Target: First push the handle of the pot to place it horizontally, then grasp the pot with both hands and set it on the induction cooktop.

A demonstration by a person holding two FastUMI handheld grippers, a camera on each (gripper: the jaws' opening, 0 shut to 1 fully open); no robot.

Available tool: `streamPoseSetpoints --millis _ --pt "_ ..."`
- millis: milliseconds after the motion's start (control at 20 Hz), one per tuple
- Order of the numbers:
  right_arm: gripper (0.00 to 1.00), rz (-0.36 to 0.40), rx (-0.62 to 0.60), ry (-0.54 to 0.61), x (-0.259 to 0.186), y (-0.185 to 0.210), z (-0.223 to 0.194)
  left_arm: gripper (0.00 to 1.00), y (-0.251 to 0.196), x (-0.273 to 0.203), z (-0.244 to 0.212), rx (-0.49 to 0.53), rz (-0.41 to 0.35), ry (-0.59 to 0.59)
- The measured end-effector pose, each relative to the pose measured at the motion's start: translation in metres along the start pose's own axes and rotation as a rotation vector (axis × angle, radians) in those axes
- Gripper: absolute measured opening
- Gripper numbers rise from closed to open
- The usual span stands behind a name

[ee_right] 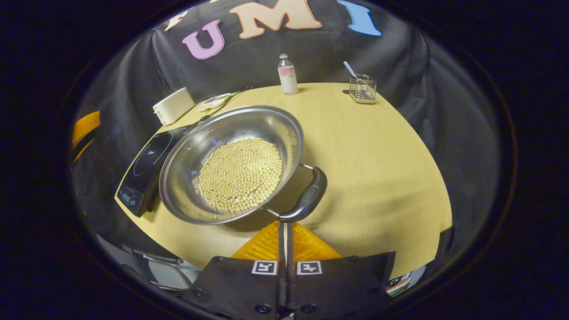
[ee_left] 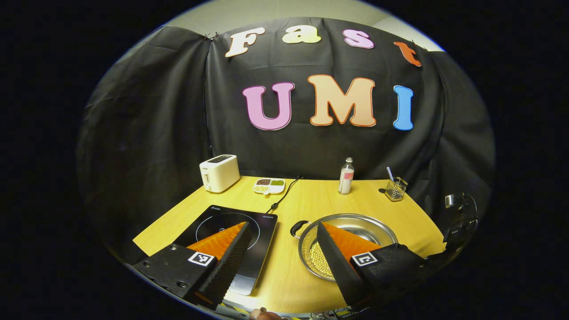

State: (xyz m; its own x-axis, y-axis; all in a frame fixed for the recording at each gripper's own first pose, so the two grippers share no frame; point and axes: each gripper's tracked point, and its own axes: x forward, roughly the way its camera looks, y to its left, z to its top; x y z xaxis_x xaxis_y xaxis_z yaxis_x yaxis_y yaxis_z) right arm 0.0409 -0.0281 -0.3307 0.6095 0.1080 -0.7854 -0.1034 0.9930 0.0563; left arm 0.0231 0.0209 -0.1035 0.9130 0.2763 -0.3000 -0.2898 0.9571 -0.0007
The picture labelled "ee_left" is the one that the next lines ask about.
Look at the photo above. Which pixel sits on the black backdrop cloth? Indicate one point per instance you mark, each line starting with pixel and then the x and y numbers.
pixel 146 133

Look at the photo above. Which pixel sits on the black induction cooktop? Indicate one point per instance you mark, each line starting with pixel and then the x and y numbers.
pixel 266 240

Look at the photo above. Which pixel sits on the clear bottle with pink label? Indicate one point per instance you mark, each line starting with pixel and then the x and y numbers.
pixel 346 178

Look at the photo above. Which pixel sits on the pile of soybeans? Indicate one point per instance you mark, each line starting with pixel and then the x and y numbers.
pixel 318 260

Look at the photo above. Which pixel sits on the stainless steel pot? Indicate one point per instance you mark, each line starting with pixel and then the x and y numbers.
pixel 360 226

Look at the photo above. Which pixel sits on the white divided bean dish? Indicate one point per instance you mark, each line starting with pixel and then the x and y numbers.
pixel 269 186

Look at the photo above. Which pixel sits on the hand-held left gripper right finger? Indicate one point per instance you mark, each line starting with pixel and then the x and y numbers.
pixel 340 266

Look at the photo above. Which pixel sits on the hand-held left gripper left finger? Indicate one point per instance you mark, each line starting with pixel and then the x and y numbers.
pixel 226 264

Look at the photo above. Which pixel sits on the striped straw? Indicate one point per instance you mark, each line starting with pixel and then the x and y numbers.
pixel 390 174

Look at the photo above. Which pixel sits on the black backdrop clip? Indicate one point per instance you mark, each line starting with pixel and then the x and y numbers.
pixel 211 35

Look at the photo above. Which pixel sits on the white toaster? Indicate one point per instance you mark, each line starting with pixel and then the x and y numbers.
pixel 220 173

